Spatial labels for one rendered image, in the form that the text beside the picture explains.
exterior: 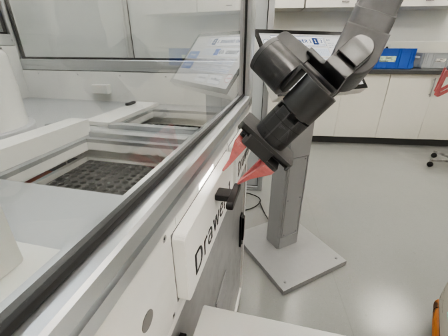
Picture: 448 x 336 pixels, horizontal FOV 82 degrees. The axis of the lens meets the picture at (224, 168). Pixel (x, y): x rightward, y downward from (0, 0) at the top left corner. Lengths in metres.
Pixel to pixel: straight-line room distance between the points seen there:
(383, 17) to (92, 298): 0.44
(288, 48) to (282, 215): 1.19
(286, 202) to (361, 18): 1.15
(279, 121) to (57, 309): 0.32
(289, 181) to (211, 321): 1.05
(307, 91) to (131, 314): 0.33
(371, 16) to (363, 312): 1.33
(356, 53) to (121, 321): 0.39
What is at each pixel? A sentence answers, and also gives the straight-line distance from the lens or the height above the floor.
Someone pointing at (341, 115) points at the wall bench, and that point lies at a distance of 3.56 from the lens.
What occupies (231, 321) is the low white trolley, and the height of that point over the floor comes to 0.76.
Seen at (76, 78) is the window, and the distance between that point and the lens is 0.20.
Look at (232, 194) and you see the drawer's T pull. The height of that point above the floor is 0.91.
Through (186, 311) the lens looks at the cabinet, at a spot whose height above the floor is 0.72.
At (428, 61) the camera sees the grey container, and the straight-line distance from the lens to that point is 4.11.
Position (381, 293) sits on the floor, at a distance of 1.66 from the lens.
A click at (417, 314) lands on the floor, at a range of 1.66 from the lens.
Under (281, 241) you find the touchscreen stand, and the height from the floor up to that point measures 0.10.
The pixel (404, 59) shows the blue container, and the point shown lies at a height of 1.01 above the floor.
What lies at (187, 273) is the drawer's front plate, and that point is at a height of 0.87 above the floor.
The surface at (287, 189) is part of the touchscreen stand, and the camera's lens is 1.43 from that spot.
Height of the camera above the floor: 1.13
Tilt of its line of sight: 25 degrees down
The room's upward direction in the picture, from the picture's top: straight up
